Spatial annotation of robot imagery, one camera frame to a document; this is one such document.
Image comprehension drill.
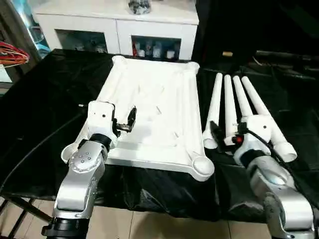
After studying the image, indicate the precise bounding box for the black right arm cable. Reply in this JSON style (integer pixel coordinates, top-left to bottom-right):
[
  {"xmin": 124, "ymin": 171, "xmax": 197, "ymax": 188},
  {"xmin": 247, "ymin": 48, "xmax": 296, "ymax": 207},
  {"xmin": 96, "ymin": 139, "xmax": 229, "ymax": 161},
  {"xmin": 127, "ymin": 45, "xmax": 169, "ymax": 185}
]
[{"xmin": 242, "ymin": 127, "xmax": 319, "ymax": 200}]

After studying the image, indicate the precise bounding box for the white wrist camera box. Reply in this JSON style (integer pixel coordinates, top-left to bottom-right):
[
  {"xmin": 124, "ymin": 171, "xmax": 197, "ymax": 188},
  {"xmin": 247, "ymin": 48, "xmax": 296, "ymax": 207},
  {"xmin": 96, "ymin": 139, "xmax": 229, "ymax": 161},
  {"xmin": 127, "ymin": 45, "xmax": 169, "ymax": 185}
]
[
  {"xmin": 82, "ymin": 101, "xmax": 116, "ymax": 147},
  {"xmin": 238, "ymin": 115, "xmax": 274, "ymax": 152}
]

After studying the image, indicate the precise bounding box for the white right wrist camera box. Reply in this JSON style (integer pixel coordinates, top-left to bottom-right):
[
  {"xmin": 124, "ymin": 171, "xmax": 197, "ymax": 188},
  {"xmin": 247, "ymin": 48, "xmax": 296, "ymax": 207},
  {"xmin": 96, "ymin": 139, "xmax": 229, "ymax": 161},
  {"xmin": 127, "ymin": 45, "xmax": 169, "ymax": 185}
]
[{"xmin": 238, "ymin": 115, "xmax": 274, "ymax": 152}]

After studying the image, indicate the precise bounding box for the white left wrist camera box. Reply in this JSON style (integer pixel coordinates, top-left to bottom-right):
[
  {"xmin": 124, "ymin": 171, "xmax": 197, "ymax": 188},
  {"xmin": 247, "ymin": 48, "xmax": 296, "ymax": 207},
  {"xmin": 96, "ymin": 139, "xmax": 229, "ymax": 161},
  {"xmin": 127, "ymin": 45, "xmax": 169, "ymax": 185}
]
[{"xmin": 82, "ymin": 101, "xmax": 116, "ymax": 147}]

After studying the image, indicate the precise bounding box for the black mat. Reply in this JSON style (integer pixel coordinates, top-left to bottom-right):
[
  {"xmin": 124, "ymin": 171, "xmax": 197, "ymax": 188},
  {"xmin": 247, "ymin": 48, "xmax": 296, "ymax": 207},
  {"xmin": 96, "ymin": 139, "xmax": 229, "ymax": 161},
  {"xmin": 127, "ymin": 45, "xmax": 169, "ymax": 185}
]
[{"xmin": 0, "ymin": 48, "xmax": 319, "ymax": 222}]

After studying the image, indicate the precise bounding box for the white plastic table leg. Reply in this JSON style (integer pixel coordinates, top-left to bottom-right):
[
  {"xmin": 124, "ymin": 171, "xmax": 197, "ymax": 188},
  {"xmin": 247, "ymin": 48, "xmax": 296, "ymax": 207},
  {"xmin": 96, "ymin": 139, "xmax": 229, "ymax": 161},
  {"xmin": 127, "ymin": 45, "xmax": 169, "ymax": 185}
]
[
  {"xmin": 232, "ymin": 76, "xmax": 256, "ymax": 121},
  {"xmin": 241, "ymin": 76, "xmax": 298, "ymax": 163},
  {"xmin": 202, "ymin": 73, "xmax": 223, "ymax": 150},
  {"xmin": 223, "ymin": 75, "xmax": 239, "ymax": 146}
]

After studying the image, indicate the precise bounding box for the black folding table frame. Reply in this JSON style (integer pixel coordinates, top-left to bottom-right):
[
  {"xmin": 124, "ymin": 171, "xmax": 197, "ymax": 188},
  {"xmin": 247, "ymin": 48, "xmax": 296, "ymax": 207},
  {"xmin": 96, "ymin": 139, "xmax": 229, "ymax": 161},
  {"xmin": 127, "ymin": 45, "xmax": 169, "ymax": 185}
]
[{"xmin": 0, "ymin": 197, "xmax": 55, "ymax": 239}]

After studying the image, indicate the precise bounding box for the white plastic table top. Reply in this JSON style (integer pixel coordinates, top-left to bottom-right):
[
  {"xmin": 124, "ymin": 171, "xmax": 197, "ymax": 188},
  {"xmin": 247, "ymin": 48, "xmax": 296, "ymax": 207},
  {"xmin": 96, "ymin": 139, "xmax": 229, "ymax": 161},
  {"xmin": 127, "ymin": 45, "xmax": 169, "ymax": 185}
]
[{"xmin": 61, "ymin": 56, "xmax": 215, "ymax": 181}]

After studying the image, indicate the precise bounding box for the grey object on cabinet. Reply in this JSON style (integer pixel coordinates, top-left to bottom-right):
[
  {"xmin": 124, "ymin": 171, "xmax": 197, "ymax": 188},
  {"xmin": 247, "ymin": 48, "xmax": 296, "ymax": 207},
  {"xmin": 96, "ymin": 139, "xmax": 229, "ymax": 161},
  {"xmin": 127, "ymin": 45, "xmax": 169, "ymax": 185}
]
[{"xmin": 129, "ymin": 0, "xmax": 152, "ymax": 14}]

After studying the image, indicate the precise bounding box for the red wire bundle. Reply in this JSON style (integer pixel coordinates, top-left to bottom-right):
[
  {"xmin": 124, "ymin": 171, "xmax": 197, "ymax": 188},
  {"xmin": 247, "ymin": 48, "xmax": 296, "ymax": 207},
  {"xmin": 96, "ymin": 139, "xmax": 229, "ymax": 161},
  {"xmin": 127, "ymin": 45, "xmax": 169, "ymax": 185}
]
[{"xmin": 0, "ymin": 42, "xmax": 29, "ymax": 68}]

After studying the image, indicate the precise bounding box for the white cabinet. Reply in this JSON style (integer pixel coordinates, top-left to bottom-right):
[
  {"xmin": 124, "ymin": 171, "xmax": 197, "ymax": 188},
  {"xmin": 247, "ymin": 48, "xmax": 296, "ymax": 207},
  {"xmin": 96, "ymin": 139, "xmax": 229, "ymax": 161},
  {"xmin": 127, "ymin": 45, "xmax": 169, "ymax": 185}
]
[{"xmin": 31, "ymin": 0, "xmax": 199, "ymax": 60}]

